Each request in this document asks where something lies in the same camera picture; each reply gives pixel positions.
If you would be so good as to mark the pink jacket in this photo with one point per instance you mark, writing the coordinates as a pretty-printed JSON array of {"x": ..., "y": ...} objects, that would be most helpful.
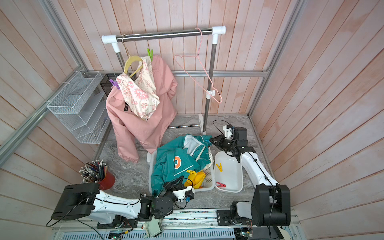
[{"x": 128, "y": 127}]

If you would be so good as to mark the white wire mesh wall shelf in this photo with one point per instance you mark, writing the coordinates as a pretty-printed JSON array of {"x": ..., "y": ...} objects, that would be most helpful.
[{"x": 80, "y": 109}]

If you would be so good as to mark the green-white box on rail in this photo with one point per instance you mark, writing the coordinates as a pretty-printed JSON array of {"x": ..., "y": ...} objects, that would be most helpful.
[{"x": 153, "y": 228}]

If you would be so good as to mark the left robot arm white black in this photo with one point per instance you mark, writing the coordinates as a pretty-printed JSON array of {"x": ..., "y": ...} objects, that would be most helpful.
[{"x": 87, "y": 200}]

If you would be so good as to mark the pink wire hanger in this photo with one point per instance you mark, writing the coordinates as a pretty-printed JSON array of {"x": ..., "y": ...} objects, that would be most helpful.
[{"x": 201, "y": 66}]

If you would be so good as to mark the floral pink white garment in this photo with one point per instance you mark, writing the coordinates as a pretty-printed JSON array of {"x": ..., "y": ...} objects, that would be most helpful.
[{"x": 138, "y": 88}]

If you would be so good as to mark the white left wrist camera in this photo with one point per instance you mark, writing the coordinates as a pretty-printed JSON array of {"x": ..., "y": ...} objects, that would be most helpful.
[{"x": 184, "y": 195}]

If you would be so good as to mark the white plastic tray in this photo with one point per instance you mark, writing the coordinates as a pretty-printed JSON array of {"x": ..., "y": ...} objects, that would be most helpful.
[{"x": 232, "y": 175}]

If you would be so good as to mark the purple clothespin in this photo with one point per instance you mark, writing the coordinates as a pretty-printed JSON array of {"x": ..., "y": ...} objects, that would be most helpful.
[{"x": 114, "y": 83}]

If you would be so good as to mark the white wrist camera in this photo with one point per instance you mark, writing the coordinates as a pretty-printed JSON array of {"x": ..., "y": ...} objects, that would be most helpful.
[
  {"x": 184, "y": 195},
  {"x": 229, "y": 132}
]

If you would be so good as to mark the metal clothes rack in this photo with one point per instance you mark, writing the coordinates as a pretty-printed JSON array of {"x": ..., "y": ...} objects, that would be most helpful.
[{"x": 215, "y": 32}]

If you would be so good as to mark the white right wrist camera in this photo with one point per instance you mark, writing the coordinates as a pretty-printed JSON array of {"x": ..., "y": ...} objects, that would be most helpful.
[{"x": 229, "y": 132}]

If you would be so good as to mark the yellow jacket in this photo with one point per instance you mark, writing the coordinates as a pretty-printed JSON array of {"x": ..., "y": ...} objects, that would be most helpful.
[{"x": 196, "y": 178}]

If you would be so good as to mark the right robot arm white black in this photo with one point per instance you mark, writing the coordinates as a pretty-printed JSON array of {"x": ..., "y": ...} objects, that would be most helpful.
[{"x": 271, "y": 202}]

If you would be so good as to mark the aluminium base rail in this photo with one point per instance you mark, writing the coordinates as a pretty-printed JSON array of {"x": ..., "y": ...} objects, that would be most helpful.
[{"x": 192, "y": 224}]

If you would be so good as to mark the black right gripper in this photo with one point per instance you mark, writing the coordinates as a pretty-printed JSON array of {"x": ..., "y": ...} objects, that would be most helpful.
[{"x": 221, "y": 139}]

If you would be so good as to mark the yellow clothespin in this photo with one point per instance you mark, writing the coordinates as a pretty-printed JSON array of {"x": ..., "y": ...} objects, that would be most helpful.
[
  {"x": 219, "y": 167},
  {"x": 191, "y": 172}
]

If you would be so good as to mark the red cup of pencils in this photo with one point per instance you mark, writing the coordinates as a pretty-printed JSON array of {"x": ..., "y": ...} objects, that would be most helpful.
[{"x": 98, "y": 172}]

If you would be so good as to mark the white perforated laundry basket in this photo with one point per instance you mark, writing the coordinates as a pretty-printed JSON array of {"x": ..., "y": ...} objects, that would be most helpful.
[{"x": 207, "y": 185}]

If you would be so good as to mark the red clothespin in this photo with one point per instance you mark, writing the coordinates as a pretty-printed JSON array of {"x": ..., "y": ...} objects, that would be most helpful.
[{"x": 220, "y": 185}]

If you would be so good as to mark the green sweatshirt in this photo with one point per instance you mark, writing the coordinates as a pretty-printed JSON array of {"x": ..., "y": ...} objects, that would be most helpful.
[{"x": 179, "y": 158}]

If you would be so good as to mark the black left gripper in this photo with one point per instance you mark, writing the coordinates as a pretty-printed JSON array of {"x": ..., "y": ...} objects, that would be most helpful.
[{"x": 173, "y": 187}]

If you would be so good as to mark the dark mesh wall basket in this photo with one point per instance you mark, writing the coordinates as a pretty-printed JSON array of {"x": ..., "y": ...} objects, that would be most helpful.
[{"x": 105, "y": 84}]

